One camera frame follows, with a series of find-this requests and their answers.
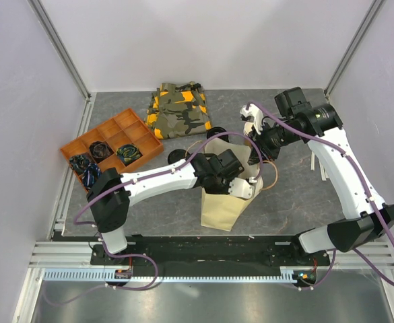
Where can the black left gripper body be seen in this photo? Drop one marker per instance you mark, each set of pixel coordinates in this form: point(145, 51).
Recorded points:
point(221, 187)

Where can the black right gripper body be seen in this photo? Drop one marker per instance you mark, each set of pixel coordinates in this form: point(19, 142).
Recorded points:
point(271, 139)

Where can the brown paper bag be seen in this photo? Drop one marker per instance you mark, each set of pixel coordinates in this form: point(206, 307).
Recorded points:
point(219, 211)

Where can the black plastic cup lid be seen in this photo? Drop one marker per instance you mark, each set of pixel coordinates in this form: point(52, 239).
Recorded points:
point(176, 155)

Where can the stack of paper cups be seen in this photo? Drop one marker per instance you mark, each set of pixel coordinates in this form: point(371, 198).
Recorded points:
point(249, 130)

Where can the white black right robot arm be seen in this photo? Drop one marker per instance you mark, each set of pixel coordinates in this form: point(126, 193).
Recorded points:
point(365, 212)

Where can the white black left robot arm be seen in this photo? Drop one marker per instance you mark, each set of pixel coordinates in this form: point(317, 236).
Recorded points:
point(112, 196)

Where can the stack of black lids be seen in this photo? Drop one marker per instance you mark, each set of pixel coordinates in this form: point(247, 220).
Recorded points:
point(215, 131)

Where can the white paper straws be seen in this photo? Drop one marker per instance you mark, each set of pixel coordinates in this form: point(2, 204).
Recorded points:
point(313, 162)

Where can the camouflage folded cloth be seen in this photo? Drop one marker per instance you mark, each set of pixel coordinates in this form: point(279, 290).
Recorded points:
point(178, 111)

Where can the green yellow rolled sock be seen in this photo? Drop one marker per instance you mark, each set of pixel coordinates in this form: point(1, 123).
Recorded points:
point(128, 154)

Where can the orange compartment tray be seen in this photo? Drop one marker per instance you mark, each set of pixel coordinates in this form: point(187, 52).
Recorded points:
point(124, 128)

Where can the blue striped rolled sock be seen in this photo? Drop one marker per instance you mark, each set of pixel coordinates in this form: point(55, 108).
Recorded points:
point(90, 175)

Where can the dark patterned rolled sock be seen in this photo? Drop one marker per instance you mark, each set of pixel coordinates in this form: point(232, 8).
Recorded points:
point(79, 163)

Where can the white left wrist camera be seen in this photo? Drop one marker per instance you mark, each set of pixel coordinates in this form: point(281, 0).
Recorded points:
point(243, 188)

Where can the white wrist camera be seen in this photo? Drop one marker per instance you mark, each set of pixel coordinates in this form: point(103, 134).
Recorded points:
point(252, 113)
point(243, 188)

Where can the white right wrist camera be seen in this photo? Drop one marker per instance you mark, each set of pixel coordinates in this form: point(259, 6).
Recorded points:
point(252, 113)

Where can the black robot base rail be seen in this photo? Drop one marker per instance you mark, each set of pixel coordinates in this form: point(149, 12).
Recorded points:
point(209, 255)

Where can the grey slotted cable duct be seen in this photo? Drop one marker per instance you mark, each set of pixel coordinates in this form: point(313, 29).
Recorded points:
point(104, 275)

